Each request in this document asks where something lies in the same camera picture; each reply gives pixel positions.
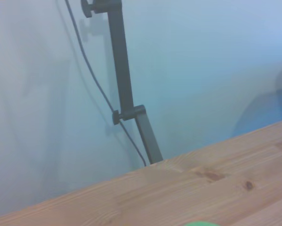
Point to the black camera stand pole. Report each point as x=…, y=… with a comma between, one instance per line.
x=123, y=77

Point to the clear green-capped water bottle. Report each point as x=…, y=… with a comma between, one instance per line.
x=201, y=223

